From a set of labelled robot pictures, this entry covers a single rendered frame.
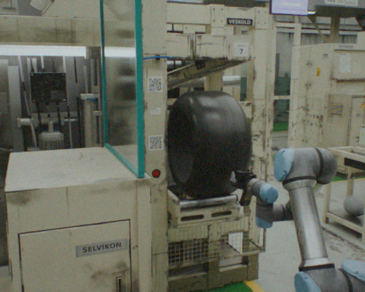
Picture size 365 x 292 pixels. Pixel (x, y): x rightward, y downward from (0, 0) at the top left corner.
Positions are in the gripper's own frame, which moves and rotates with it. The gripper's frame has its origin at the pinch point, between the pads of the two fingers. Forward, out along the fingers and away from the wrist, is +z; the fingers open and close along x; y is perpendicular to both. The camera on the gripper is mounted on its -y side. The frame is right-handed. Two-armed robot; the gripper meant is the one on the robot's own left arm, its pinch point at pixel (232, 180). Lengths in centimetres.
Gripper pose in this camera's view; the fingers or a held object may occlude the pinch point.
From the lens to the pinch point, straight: 206.3
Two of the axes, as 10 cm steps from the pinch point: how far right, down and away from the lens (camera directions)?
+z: -3.5, -1.6, 9.2
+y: 0.0, -9.9, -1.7
